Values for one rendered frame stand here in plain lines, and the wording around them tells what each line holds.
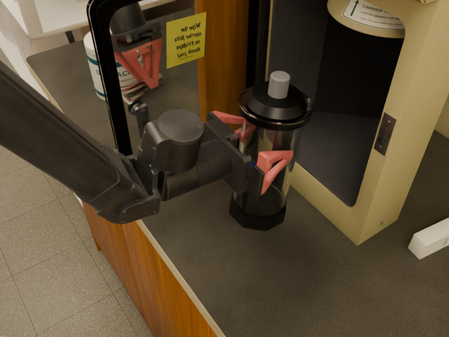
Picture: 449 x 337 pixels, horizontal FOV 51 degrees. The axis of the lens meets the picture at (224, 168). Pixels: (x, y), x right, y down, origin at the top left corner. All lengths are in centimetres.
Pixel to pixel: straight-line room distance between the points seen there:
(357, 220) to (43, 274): 150
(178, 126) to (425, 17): 32
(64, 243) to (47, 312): 33
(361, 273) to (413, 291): 9
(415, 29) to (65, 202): 192
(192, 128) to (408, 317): 49
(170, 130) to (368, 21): 33
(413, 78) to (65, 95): 89
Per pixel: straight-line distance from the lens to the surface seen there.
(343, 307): 83
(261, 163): 65
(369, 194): 81
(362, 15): 72
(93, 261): 207
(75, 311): 196
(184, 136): 56
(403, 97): 68
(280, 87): 66
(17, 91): 44
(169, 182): 61
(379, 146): 74
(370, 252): 91
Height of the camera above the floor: 165
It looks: 44 degrees down
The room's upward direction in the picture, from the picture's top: straight up
